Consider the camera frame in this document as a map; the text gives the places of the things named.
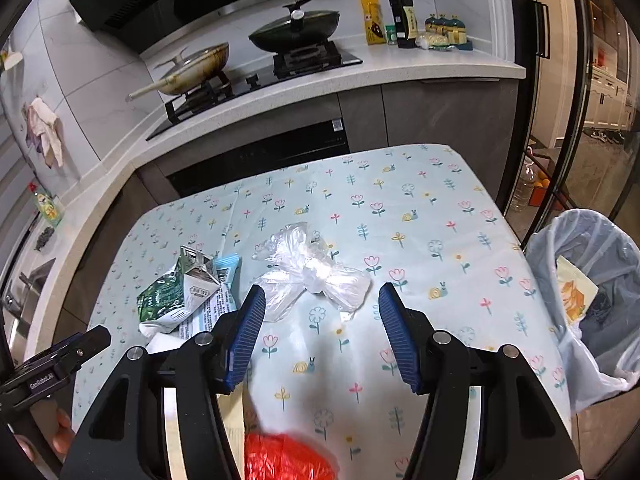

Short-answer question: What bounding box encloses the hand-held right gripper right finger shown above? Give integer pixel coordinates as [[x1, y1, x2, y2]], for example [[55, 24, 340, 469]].
[[378, 282, 576, 480]]

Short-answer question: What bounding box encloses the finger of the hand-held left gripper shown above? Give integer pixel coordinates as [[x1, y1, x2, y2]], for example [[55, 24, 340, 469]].
[[64, 325, 112, 367]]

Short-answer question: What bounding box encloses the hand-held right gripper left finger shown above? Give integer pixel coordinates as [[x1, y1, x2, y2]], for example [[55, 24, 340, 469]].
[[60, 284, 268, 480]]

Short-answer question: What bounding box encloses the blue snack wrapper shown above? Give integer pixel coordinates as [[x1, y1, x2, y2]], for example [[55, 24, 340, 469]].
[[177, 255, 242, 342]]

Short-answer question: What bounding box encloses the cream paper wrapper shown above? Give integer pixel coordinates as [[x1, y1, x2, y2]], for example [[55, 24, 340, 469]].
[[220, 392, 261, 480]]

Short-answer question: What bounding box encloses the green white drink carton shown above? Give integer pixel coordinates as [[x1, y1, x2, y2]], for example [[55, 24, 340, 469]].
[[137, 245, 226, 336]]

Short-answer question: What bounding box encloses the clear plastic bag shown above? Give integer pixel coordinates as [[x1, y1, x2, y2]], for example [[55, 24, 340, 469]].
[[251, 225, 373, 323]]

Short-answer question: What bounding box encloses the red plastic bag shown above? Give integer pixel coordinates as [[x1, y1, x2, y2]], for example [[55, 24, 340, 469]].
[[244, 432, 335, 480]]

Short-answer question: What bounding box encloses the cream packet with orange print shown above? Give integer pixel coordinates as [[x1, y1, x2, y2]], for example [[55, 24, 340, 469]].
[[556, 255, 599, 323]]

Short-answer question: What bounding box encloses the trash bin with plastic liner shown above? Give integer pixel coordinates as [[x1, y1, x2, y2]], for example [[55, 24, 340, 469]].
[[525, 208, 640, 413]]

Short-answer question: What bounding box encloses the person's left hand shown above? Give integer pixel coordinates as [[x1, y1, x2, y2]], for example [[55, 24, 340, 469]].
[[14, 406, 77, 463]]

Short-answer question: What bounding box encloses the steel kitchen sink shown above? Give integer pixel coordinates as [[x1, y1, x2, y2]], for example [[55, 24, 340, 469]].
[[0, 257, 57, 333]]

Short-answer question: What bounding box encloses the green dish soap bottle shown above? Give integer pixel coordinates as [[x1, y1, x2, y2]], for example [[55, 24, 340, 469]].
[[30, 185, 64, 227]]

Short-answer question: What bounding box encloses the black built-in oven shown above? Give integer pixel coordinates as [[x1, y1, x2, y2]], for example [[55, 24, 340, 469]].
[[165, 117, 351, 198]]

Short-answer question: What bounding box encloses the clear plastic water bottle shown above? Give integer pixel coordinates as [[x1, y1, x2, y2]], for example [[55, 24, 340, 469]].
[[514, 156, 540, 213]]

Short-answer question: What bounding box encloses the crate of oranges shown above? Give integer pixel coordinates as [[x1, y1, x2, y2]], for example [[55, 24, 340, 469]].
[[531, 157, 556, 206]]

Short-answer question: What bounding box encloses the hanging dishcloth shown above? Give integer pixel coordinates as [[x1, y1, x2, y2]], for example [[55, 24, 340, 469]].
[[22, 97, 65, 168]]

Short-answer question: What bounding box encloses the black gas stove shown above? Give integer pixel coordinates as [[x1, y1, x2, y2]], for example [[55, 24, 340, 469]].
[[145, 40, 364, 142]]

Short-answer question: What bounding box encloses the beige frying pan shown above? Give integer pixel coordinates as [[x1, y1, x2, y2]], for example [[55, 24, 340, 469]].
[[127, 45, 231, 101]]

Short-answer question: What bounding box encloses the white kitchen counter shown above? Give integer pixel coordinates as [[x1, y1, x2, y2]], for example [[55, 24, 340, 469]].
[[22, 45, 527, 361]]

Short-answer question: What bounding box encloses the glass pan lid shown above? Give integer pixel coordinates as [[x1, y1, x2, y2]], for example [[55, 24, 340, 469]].
[[152, 44, 230, 82]]

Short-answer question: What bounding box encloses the white plastic food bag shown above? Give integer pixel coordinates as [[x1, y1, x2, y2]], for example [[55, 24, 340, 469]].
[[415, 32, 448, 52]]

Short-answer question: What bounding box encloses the black wok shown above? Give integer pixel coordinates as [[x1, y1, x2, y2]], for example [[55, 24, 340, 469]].
[[248, 12, 341, 54]]

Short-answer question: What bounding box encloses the glass sliding door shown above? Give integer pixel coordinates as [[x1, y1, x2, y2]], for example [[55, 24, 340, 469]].
[[505, 0, 640, 261]]

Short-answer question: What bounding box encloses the dark sauce bottle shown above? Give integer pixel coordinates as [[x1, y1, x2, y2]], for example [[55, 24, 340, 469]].
[[389, 0, 420, 50]]

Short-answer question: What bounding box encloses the yellow seasoning packet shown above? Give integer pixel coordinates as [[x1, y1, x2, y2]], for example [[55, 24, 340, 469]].
[[361, 0, 385, 45]]

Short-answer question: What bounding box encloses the white sideboard cabinet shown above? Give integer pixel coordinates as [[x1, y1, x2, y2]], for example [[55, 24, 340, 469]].
[[585, 75, 640, 131]]

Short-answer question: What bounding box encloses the black wok lid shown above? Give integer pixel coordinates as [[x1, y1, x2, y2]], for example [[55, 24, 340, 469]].
[[250, 0, 340, 37]]

